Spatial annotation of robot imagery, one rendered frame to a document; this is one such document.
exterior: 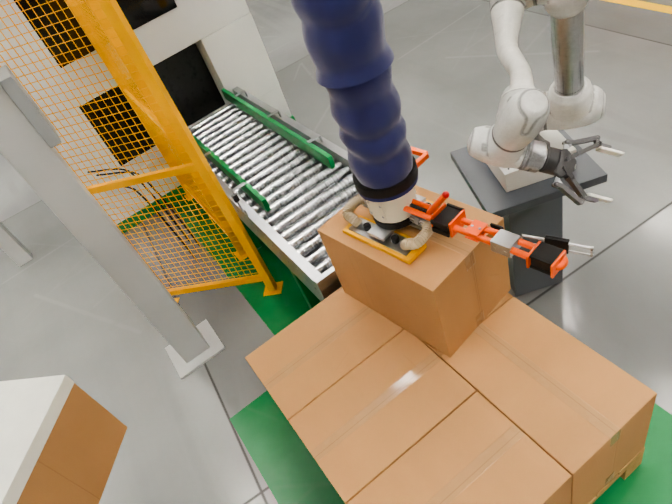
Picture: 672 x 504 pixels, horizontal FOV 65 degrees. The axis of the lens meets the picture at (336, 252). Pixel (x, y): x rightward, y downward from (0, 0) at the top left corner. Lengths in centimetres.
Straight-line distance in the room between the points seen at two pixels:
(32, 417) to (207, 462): 106
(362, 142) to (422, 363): 89
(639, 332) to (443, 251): 124
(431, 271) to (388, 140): 47
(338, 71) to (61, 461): 157
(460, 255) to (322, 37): 85
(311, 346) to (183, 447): 104
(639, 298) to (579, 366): 97
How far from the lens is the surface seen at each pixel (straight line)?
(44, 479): 209
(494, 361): 206
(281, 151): 348
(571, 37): 201
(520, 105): 139
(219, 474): 282
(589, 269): 305
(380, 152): 168
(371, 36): 152
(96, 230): 266
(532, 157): 157
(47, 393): 212
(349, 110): 162
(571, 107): 223
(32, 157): 249
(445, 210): 180
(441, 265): 183
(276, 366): 228
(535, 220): 259
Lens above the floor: 228
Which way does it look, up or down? 42 degrees down
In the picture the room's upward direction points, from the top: 23 degrees counter-clockwise
